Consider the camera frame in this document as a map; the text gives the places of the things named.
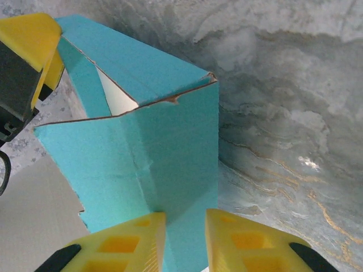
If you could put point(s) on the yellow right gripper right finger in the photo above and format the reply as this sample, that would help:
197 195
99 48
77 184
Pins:
218 241

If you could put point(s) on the blue and white paper box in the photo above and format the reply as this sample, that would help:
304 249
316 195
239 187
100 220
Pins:
170 156

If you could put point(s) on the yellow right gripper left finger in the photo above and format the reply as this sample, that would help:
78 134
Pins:
147 235

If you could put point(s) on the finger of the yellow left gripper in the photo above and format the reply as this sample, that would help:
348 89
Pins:
52 76
25 37

